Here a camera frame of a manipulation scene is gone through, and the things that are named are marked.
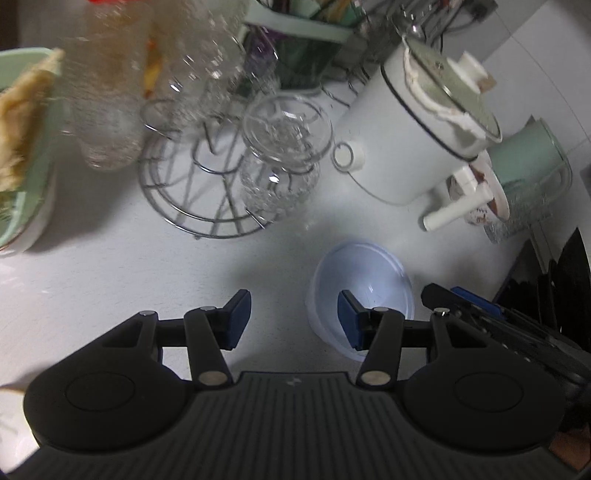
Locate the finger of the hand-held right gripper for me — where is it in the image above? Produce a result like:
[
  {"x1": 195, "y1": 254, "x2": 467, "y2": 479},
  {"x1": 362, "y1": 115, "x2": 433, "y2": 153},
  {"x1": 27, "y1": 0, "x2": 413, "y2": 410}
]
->
[{"x1": 421, "y1": 283, "x2": 505, "y2": 325}]

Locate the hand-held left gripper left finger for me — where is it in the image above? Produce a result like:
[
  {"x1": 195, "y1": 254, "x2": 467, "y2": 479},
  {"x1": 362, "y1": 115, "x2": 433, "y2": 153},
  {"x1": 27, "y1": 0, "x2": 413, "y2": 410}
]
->
[{"x1": 99, "y1": 289, "x2": 253, "y2": 387}]

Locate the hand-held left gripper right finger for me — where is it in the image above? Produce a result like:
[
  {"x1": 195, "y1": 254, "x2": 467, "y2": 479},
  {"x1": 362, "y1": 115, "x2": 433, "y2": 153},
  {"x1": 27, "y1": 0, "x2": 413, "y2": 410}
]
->
[{"x1": 337, "y1": 290, "x2": 478, "y2": 387}]

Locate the person's right hand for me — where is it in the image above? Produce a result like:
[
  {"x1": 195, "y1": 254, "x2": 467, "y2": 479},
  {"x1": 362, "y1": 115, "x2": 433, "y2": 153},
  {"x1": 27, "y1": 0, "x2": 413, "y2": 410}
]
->
[{"x1": 549, "y1": 427, "x2": 591, "y2": 468}]

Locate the printed ceramic mug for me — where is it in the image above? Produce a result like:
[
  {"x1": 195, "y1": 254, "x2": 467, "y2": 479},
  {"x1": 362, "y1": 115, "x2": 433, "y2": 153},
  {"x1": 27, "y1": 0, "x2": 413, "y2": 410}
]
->
[{"x1": 447, "y1": 151, "x2": 512, "y2": 228}]

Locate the textured glass cup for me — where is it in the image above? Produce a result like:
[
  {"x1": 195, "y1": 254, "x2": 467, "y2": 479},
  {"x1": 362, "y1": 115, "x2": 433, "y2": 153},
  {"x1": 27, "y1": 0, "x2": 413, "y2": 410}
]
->
[
  {"x1": 151, "y1": 0, "x2": 252, "y2": 127},
  {"x1": 239, "y1": 91, "x2": 334, "y2": 219}
]

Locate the white enamel pot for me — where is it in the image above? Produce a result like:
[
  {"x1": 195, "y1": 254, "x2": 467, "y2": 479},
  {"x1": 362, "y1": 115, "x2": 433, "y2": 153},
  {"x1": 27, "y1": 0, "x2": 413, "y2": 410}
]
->
[{"x1": 332, "y1": 44, "x2": 490, "y2": 207}]

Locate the glass pot lid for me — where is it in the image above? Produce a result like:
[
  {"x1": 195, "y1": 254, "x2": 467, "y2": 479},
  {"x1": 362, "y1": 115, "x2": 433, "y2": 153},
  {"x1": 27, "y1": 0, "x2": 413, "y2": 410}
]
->
[{"x1": 403, "y1": 36, "x2": 504, "y2": 145}]

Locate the white ceramic bowl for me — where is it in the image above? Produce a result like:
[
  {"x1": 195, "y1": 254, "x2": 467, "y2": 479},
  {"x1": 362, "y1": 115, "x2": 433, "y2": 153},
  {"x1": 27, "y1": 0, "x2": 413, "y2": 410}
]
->
[{"x1": 0, "y1": 182, "x2": 57, "y2": 256}]

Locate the green strainer basket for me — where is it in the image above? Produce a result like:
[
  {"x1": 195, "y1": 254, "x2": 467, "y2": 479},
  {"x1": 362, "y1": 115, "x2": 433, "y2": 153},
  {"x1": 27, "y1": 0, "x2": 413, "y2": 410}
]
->
[{"x1": 0, "y1": 46, "x2": 71, "y2": 250}]

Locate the red-lidded plastic jar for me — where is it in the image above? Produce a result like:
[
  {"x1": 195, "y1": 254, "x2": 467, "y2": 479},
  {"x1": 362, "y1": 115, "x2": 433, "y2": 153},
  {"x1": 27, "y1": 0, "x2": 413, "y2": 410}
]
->
[{"x1": 62, "y1": 0, "x2": 155, "y2": 172}]

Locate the green chopstick holder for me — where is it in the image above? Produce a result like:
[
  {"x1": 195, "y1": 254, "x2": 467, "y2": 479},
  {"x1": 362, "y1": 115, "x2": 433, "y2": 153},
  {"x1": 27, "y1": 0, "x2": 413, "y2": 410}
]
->
[{"x1": 244, "y1": 0, "x2": 366, "y2": 92}]

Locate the hanging utensil rack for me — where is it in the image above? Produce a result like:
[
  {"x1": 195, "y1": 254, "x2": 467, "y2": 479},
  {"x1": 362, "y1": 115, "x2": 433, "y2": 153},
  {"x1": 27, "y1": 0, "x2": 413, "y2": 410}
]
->
[{"x1": 360, "y1": 0, "x2": 500, "y2": 49}]

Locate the bundle of pale noodles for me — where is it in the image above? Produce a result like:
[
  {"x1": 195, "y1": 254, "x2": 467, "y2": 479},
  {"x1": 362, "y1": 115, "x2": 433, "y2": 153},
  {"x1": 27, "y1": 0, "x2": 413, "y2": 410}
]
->
[{"x1": 0, "y1": 48, "x2": 65, "y2": 193}]

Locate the white plastic handle tool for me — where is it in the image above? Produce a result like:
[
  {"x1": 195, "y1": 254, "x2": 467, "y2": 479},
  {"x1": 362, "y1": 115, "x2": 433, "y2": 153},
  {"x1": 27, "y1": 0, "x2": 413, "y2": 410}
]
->
[{"x1": 421, "y1": 166, "x2": 495, "y2": 232}]

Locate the round wire cup rack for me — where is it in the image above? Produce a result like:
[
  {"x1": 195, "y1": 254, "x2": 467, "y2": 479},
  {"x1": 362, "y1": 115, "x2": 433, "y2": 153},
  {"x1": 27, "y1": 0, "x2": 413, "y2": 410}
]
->
[{"x1": 140, "y1": 98, "x2": 279, "y2": 241}]

